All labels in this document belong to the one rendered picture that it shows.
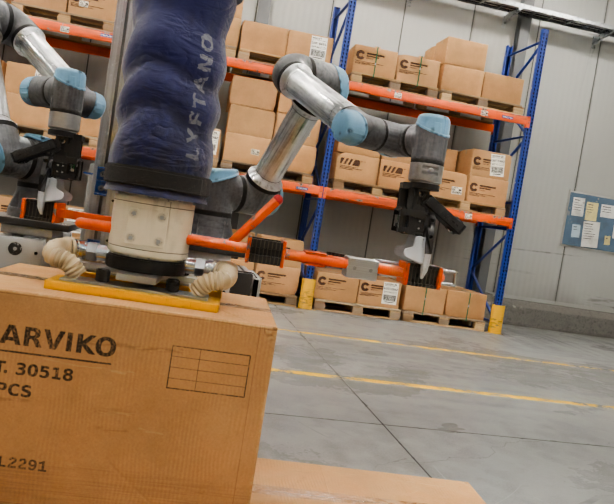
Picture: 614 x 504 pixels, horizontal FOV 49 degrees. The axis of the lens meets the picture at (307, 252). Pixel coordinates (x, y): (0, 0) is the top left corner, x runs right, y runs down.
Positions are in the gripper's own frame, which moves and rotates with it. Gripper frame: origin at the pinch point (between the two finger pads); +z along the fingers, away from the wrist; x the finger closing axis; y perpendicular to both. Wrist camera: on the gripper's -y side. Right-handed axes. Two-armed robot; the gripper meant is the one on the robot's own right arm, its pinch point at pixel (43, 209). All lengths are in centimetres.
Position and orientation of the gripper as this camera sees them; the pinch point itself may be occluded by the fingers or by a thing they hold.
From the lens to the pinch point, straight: 180.5
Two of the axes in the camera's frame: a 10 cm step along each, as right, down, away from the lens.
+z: -1.5, 9.9, 0.4
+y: 9.8, 1.4, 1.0
